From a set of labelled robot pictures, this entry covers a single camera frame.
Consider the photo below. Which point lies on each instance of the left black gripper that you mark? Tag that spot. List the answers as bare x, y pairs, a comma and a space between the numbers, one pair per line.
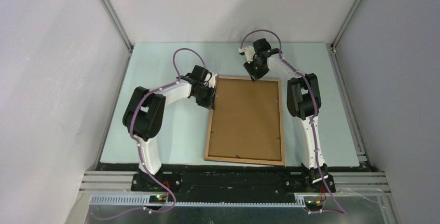
209, 103

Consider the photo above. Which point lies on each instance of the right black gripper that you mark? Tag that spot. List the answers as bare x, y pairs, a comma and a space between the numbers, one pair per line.
253, 75

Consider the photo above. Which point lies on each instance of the brown cardboard backing board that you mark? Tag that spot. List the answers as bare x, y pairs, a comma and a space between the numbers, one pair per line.
245, 119

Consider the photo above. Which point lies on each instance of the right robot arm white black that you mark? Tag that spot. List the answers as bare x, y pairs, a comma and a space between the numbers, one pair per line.
303, 102

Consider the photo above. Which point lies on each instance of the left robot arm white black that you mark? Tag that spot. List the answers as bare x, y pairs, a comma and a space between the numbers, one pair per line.
143, 116

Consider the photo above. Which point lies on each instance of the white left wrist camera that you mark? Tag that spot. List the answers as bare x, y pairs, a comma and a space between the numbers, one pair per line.
212, 80

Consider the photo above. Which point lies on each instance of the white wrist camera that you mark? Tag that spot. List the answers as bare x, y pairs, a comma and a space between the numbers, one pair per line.
212, 80
248, 52

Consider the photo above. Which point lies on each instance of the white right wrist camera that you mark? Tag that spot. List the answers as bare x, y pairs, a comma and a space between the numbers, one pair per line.
248, 52

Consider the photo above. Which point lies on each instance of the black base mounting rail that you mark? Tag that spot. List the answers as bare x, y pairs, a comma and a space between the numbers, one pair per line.
189, 182

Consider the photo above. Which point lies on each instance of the grey slotted cable duct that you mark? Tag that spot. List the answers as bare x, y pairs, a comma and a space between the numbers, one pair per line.
151, 200

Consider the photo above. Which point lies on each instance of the right aluminium corner post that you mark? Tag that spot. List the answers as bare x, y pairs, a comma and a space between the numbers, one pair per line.
345, 24

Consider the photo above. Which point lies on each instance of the aluminium corner post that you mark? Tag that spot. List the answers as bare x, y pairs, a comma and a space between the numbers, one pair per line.
116, 22
345, 24

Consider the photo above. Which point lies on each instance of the left aluminium corner post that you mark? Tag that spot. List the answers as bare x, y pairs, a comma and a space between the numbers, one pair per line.
116, 22

